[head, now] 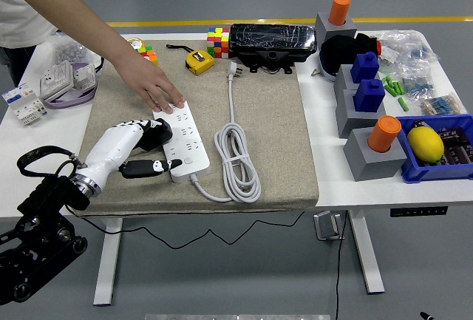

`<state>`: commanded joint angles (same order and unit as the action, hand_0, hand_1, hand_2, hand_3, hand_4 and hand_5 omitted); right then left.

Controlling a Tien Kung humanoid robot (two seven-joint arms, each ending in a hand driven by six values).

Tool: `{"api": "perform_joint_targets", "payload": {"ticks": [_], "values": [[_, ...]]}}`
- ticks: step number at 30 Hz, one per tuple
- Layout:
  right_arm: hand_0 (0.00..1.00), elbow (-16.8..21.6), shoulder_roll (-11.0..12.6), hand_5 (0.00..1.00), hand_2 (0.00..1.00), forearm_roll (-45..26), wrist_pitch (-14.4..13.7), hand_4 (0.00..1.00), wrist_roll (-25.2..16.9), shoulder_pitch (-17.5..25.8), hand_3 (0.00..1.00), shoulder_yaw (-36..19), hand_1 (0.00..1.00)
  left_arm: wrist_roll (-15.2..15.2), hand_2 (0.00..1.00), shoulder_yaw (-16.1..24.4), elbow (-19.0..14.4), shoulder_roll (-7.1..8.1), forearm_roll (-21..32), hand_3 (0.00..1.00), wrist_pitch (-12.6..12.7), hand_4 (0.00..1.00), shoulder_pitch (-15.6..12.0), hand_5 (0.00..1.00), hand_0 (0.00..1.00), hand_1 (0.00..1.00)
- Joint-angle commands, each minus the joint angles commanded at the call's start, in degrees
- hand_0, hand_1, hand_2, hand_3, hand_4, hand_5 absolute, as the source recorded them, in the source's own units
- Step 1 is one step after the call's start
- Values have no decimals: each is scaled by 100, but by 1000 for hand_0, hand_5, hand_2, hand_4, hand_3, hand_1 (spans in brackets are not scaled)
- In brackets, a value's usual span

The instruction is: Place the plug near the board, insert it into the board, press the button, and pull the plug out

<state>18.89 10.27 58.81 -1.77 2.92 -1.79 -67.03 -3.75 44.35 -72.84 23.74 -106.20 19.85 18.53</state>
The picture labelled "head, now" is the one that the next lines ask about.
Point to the person's hand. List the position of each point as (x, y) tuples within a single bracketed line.
[(151, 83)]

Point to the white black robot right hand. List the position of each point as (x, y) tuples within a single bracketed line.
[(427, 317)]

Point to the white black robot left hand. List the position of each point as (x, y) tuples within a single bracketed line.
[(111, 146)]

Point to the black power adapter plug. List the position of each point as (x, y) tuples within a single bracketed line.
[(159, 137)]

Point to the white power strip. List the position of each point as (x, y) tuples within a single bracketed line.
[(192, 139)]

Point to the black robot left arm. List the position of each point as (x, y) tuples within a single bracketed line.
[(37, 242)]

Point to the person's forearm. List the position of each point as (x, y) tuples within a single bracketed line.
[(66, 9)]

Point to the colourful puzzle cube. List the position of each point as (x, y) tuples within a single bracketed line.
[(151, 55), (218, 43)]

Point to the round yellow tape measure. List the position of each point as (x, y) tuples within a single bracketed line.
[(136, 43)]

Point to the yellow black tape measure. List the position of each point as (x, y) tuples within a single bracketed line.
[(199, 62)]

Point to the clear bag of metal nuts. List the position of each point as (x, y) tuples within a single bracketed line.
[(68, 54)]

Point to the white table leg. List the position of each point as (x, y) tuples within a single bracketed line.
[(366, 253), (107, 261)]

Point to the white circuit breaker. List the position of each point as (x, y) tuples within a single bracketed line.
[(22, 103)]

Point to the black table control panel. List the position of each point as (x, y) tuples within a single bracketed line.
[(419, 212)]

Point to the grey-brown fabric mat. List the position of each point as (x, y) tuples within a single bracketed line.
[(266, 131)]

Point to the black film-wrapped box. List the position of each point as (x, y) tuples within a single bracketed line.
[(271, 37)]

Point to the silver metal hook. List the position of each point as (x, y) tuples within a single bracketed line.
[(327, 225)]

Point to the blue plastic bin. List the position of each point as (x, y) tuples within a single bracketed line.
[(417, 172)]

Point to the person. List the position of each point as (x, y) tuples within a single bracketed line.
[(15, 20)]

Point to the grey hollow block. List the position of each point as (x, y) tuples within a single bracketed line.
[(332, 32), (369, 165), (341, 81), (351, 120)]

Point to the small metal screws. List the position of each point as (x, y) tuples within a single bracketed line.
[(315, 72)]

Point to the yellow lemon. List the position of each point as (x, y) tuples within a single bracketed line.
[(425, 144)]

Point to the dark brown components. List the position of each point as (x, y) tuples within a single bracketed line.
[(458, 146)]

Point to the grey round base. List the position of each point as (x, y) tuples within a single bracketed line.
[(329, 74)]

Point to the orange cylinder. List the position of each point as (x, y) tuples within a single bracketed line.
[(383, 133), (339, 9)]

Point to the black cloth bundle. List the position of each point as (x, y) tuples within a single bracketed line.
[(340, 50)]

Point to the blue block with knob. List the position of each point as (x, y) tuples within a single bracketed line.
[(367, 96), (364, 68)]

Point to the small green cylinder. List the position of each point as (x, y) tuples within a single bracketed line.
[(403, 104), (394, 88), (386, 80), (388, 89), (401, 89)]

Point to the clear bag of blue resistors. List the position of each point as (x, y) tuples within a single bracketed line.
[(417, 85)]

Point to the clear bag with white label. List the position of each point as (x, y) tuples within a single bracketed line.
[(390, 54)]

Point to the clear bag of blue components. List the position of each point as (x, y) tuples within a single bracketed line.
[(421, 52)]

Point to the white wall socket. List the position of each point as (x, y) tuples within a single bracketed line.
[(55, 80), (84, 76)]

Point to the black plastic bracket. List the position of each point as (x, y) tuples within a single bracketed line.
[(268, 59)]

